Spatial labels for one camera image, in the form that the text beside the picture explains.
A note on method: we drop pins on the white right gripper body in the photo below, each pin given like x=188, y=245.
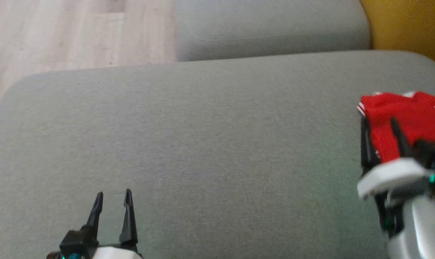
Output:
x=393, y=178

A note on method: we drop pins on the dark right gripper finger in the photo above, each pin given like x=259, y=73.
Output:
x=366, y=151
x=401, y=144

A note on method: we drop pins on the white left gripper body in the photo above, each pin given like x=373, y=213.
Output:
x=116, y=253

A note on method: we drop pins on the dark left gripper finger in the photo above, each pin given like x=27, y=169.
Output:
x=129, y=226
x=96, y=214

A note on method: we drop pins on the red and white printed jersey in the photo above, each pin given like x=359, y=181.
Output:
x=415, y=115

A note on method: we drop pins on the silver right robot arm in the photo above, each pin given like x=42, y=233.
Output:
x=422, y=230

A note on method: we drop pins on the grey yellow sofa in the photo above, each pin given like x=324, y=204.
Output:
x=203, y=136

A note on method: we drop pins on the large yellow sofa back cushion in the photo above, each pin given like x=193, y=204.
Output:
x=408, y=21

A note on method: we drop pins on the grey sofa seat cushion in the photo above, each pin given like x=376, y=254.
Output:
x=267, y=28

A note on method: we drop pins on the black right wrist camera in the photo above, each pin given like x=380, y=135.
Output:
x=427, y=149

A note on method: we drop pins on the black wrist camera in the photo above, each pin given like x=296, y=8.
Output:
x=77, y=241
x=427, y=149

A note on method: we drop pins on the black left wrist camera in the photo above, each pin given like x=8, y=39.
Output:
x=77, y=241

